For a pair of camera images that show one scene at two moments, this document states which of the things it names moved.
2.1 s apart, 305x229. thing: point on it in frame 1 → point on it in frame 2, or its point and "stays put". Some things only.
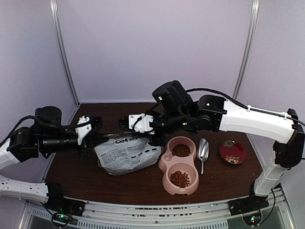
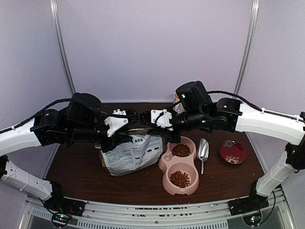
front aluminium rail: x=153 y=214 stays put
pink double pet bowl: x=181 y=172 stays put
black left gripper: x=89 y=141 → x=117 y=138
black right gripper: x=157 y=141 → x=173 y=138
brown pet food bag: x=123 y=152 stays put
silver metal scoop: x=203 y=151 stays put
